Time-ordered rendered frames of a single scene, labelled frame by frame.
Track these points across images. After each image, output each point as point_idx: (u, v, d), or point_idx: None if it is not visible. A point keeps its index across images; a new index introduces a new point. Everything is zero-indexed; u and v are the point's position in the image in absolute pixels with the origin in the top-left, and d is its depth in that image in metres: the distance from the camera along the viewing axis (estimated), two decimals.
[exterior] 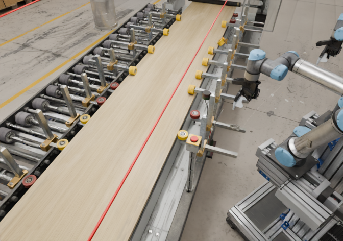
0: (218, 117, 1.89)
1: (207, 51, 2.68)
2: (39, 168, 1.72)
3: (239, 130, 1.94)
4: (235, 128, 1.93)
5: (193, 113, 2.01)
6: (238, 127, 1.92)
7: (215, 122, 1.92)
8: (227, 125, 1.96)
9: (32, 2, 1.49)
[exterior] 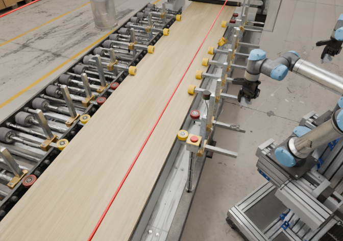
0: (218, 117, 1.89)
1: (207, 51, 2.68)
2: (39, 168, 1.72)
3: (239, 130, 1.94)
4: (235, 128, 1.93)
5: (193, 113, 2.01)
6: (238, 127, 1.92)
7: (215, 122, 1.92)
8: (227, 125, 1.96)
9: (32, 2, 1.49)
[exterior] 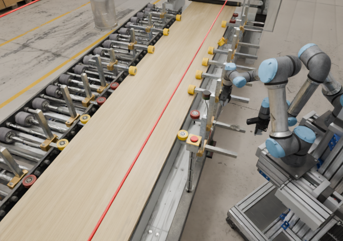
0: (218, 117, 1.89)
1: (207, 51, 2.68)
2: (39, 168, 1.72)
3: (239, 130, 1.94)
4: (235, 128, 1.93)
5: (193, 113, 2.01)
6: (238, 127, 1.92)
7: (215, 122, 1.92)
8: (227, 125, 1.96)
9: (32, 2, 1.49)
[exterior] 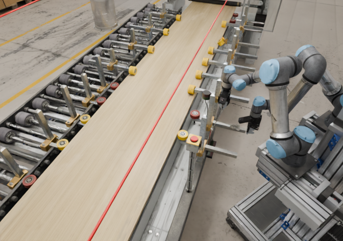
0: (218, 117, 1.89)
1: (207, 51, 2.68)
2: (39, 168, 1.72)
3: (239, 130, 1.94)
4: (235, 128, 1.93)
5: (193, 113, 2.01)
6: (238, 127, 1.92)
7: (215, 122, 1.92)
8: (227, 125, 1.96)
9: (32, 2, 1.49)
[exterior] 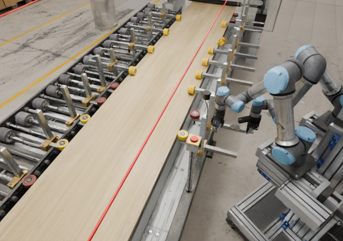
0: (214, 131, 1.83)
1: (207, 51, 2.68)
2: (39, 168, 1.72)
3: (239, 130, 1.94)
4: (235, 128, 1.93)
5: (193, 113, 2.01)
6: (238, 127, 1.92)
7: (213, 130, 1.89)
8: (227, 125, 1.96)
9: (32, 2, 1.49)
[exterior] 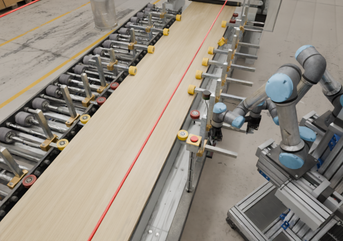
0: None
1: (207, 51, 2.68)
2: (39, 168, 1.72)
3: (239, 130, 1.94)
4: (235, 128, 1.93)
5: (193, 113, 2.01)
6: (238, 127, 1.92)
7: None
8: (227, 125, 1.96)
9: (32, 2, 1.49)
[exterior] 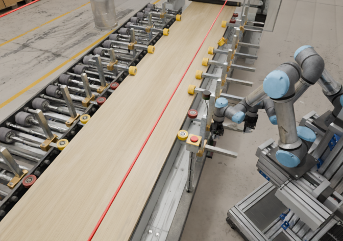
0: None
1: (207, 51, 2.68)
2: (39, 168, 1.72)
3: (237, 130, 1.95)
4: (232, 128, 1.93)
5: (191, 112, 2.01)
6: (236, 127, 1.93)
7: None
8: (224, 125, 1.96)
9: (32, 2, 1.49)
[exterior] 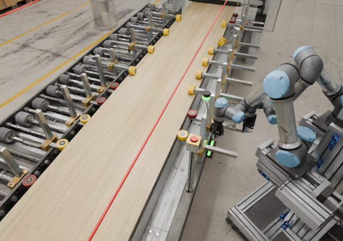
0: None
1: (207, 51, 2.68)
2: (39, 168, 1.72)
3: (236, 129, 1.95)
4: (231, 127, 1.94)
5: (190, 112, 2.01)
6: (235, 126, 1.93)
7: None
8: (223, 125, 1.96)
9: (32, 2, 1.49)
